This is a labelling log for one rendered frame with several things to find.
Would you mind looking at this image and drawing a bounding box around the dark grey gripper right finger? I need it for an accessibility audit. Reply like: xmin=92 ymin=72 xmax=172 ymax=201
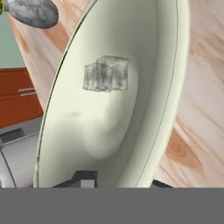
xmin=151 ymin=179 xmax=174 ymax=189

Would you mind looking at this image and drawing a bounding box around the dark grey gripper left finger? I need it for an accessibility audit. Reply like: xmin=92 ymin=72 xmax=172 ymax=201
xmin=52 ymin=170 xmax=98 ymax=189

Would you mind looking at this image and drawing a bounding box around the pale green ice bowl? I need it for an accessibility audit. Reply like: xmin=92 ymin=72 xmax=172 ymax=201
xmin=32 ymin=0 xmax=191 ymax=189

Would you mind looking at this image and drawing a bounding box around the translucent grey ice cube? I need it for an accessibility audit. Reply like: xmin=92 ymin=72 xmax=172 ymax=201
xmin=81 ymin=61 xmax=115 ymax=94
xmin=96 ymin=54 xmax=130 ymax=91

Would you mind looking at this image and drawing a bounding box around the red-brown drawer front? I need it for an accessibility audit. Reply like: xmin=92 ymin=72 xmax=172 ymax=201
xmin=0 ymin=66 xmax=45 ymax=130

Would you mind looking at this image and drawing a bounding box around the grey mottled oval object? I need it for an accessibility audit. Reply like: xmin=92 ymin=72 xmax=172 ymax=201
xmin=0 ymin=0 xmax=60 ymax=30

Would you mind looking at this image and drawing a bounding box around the silver drawer handle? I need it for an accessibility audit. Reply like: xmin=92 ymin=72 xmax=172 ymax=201
xmin=17 ymin=86 xmax=37 ymax=98

